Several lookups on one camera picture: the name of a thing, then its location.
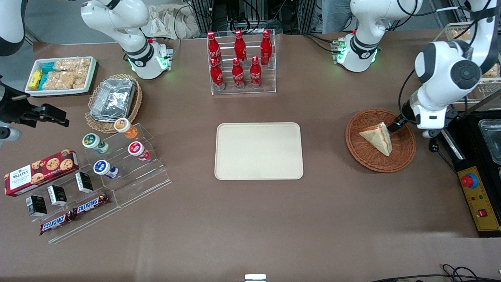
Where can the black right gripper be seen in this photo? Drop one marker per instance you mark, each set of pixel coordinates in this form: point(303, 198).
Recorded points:
point(11, 109)

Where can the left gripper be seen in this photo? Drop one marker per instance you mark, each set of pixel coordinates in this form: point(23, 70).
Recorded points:
point(405, 113)

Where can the triangular sandwich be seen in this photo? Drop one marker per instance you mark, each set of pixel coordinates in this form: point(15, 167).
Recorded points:
point(376, 138)

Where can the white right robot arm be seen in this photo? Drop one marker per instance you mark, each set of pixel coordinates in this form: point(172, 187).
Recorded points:
point(117, 19)

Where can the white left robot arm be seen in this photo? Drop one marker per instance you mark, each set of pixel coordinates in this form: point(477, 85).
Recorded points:
point(450, 74)

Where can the brown round wicker basket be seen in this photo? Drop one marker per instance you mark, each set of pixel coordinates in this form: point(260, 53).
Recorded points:
point(399, 154)

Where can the white rectangular snack tray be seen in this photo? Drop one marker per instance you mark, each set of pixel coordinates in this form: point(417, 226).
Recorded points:
point(92, 74)

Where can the light oval wicker basket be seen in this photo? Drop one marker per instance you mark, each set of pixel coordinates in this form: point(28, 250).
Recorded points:
point(137, 103)

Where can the beige plastic tray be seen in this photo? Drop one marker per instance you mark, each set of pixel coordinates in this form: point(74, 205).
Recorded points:
point(258, 150)

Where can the teal snack packet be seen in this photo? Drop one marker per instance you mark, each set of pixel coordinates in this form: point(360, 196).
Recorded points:
point(49, 67)
point(43, 81)

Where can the rice cracker pack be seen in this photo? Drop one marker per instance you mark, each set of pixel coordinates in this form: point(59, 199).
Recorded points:
point(64, 80)
point(72, 64)

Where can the yellow snack packet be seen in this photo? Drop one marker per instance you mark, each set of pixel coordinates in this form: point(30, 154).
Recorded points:
point(35, 79)

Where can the green lid yoghurt cup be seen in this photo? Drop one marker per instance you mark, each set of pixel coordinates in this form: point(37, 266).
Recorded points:
point(92, 141)

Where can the red Walkers cookie box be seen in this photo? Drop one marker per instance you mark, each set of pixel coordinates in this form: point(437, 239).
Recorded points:
point(39, 172)

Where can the stacked foil containers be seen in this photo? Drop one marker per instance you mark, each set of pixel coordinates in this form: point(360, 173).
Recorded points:
point(113, 98)

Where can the orange lid yoghurt cup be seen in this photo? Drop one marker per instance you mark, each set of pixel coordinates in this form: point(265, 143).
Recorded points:
point(123, 125)

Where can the blue lid yoghurt cup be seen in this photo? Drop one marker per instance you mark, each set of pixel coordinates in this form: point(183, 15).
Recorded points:
point(101, 167)

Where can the small black box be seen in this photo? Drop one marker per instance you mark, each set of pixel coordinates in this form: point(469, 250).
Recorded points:
point(84, 182)
point(57, 195)
point(36, 205)

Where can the black countertop appliance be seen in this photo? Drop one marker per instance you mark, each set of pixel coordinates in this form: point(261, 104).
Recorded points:
point(469, 145)

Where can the grey metal bar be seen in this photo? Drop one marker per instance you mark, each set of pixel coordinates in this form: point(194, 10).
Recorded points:
point(479, 105)

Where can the red lid yoghurt cup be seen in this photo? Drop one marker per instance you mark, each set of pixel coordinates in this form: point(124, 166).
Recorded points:
point(136, 149)

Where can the Snickers bar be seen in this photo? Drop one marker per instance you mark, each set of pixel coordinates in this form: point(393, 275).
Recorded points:
point(54, 224)
point(90, 204)

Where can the clear glass container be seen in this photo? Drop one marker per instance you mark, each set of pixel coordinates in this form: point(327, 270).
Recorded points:
point(492, 139)

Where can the bagged cracker snack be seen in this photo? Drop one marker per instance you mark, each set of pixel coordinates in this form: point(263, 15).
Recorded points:
point(493, 72)
point(458, 34)

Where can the clear acrylic step display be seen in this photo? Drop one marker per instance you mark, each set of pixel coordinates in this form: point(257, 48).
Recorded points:
point(141, 184)

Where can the yellow emergency stop control box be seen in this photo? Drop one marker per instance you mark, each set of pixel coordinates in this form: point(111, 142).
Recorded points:
point(479, 203)

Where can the person in blue jeans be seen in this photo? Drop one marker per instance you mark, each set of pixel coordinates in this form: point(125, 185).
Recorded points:
point(336, 15)

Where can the clear acrylic bottle rack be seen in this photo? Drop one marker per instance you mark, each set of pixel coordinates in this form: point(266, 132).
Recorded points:
point(270, 84)

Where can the crumpled beige paper bag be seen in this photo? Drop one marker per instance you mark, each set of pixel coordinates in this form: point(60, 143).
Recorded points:
point(164, 21)

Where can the red cola bottle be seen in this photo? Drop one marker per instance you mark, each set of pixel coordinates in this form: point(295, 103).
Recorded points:
point(239, 46)
point(255, 73)
point(213, 47)
point(266, 47)
point(237, 75)
point(216, 75)

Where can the small white block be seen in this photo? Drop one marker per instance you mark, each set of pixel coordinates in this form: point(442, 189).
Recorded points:
point(255, 278)

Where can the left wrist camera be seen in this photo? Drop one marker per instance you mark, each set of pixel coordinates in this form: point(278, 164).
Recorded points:
point(428, 133)

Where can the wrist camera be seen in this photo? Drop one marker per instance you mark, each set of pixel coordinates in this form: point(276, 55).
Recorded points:
point(428, 133)
point(8, 134)

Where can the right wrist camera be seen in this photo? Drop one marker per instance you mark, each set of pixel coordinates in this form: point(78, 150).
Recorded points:
point(8, 134)

